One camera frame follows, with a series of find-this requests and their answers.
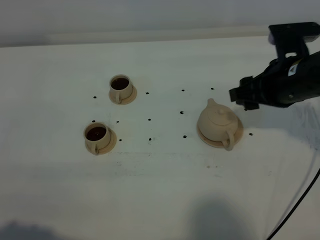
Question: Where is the far tan teacup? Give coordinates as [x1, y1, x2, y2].
[109, 74, 133, 104]

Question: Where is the tan teacup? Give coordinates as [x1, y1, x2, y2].
[109, 74, 133, 104]
[83, 121, 111, 155]

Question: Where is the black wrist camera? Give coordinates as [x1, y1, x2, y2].
[268, 22, 320, 62]

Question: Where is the far tan cup saucer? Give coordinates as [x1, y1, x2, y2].
[108, 86, 137, 105]

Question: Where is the near tan teacup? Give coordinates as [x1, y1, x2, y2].
[83, 121, 111, 155]

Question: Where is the large tan teapot saucer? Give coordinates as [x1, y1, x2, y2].
[196, 118, 244, 149]

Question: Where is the tan teapot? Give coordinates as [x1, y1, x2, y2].
[196, 98, 239, 151]

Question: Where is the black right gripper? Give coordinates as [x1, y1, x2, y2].
[229, 52, 320, 110]

